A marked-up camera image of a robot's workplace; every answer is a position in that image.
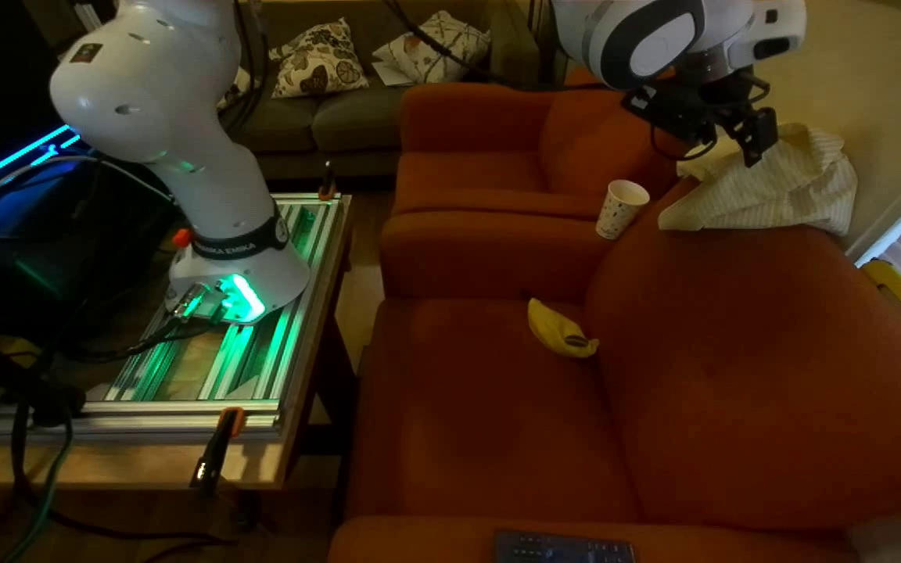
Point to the floral patterned pillow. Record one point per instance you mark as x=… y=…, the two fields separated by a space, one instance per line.
x=312 y=59
x=429 y=47

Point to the yellow plush toy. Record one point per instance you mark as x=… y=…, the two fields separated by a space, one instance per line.
x=561 y=331

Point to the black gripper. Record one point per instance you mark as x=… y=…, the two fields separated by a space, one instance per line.
x=701 y=103

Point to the yellow striped towel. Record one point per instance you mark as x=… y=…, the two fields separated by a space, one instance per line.
x=774 y=192

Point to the dark blue box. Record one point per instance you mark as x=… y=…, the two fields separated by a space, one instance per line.
x=44 y=252

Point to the dark sofa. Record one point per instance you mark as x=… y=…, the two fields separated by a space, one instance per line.
x=358 y=127

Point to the white paper cup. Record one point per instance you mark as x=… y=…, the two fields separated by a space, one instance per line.
x=621 y=206

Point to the black remote control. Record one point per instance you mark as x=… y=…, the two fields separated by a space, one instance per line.
x=561 y=549

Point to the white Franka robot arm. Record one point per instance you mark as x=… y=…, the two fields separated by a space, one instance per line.
x=156 y=96

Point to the aluminium frame robot table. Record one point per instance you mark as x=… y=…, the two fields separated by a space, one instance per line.
x=251 y=363

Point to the orange armchair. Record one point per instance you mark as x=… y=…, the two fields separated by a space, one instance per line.
x=469 y=144
x=733 y=395

